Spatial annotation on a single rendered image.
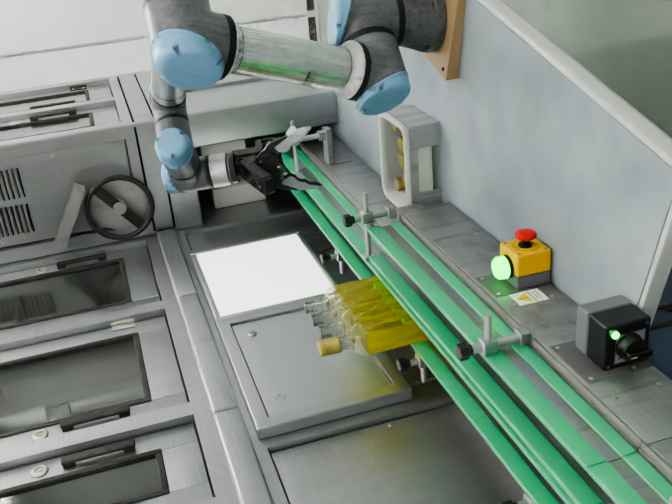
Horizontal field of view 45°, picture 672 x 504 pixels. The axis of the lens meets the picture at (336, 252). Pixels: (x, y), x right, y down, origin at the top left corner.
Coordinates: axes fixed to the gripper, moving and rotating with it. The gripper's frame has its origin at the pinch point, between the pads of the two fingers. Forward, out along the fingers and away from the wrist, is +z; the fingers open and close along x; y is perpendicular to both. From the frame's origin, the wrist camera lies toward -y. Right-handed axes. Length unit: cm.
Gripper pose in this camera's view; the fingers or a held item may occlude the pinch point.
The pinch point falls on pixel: (317, 158)
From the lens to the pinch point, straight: 184.6
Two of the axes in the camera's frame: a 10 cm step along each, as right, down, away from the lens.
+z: 9.9, -1.6, -0.3
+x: 1.4, 8.1, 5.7
